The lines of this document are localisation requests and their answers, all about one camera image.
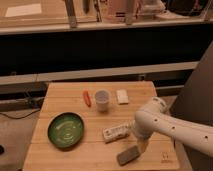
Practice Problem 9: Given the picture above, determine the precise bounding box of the white plastic bottle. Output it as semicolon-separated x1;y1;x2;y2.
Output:
102;123;131;143

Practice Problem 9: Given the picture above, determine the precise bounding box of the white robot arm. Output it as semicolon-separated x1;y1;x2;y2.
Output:
132;97;213;157

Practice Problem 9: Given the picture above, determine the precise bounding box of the white ceramic cup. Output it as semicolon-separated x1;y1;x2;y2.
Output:
95;90;109;112

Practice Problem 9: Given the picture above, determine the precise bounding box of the green ceramic bowl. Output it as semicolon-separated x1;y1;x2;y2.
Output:
47;112;84;149

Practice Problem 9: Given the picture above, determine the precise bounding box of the white rectangular block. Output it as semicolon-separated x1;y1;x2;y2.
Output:
116;89;129;104

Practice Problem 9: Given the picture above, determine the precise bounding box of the orange carrot toy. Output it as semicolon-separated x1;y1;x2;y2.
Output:
83;91;91;107

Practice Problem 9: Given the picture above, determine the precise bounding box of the black floor cable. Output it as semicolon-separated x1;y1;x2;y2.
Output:
0;96;43;121

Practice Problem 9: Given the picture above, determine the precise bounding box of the grey metal post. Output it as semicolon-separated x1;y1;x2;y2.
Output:
65;0;77;28

